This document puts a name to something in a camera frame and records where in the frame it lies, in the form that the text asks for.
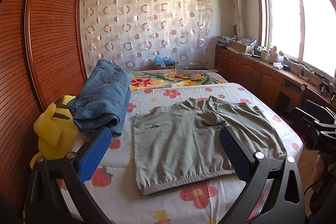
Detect grey-green shorts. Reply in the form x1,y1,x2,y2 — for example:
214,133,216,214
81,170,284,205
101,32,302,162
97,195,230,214
133,96,287,198

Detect person's right hand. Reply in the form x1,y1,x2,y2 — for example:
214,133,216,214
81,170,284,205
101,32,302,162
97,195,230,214
312,151,335,192

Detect floral white bed sheet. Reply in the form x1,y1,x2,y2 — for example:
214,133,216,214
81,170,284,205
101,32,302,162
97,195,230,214
85,83,303,223

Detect yellow plush toy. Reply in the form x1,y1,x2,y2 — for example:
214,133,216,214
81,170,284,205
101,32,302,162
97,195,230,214
30,96,78,168

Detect wooden side cabinet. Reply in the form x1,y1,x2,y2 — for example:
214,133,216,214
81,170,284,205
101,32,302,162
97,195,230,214
214,47,335,114

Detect folded blue jeans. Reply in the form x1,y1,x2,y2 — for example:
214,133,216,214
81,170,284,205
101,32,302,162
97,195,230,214
67,59,131,138

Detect pink bottle on cabinet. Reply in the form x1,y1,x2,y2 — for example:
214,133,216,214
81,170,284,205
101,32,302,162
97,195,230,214
268,46,278,64

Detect white mug on cabinet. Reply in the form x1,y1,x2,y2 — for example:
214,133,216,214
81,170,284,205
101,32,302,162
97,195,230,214
261,50,269,61

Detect cardboard box on cabinet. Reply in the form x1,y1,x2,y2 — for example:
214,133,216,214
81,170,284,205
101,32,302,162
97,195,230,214
231,42,254,53

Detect blue item behind bed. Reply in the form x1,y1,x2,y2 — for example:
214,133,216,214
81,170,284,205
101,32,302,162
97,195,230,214
154,56,175,67

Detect wooden louvered wardrobe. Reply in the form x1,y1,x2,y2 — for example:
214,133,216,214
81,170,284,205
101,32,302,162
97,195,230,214
1,0,87,212

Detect circle pattern sheer curtain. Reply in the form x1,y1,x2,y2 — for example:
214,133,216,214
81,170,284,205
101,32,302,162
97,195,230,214
80,0,213,72

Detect window with wooden frame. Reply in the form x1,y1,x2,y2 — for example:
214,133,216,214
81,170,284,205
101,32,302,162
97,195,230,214
259,0,335,77

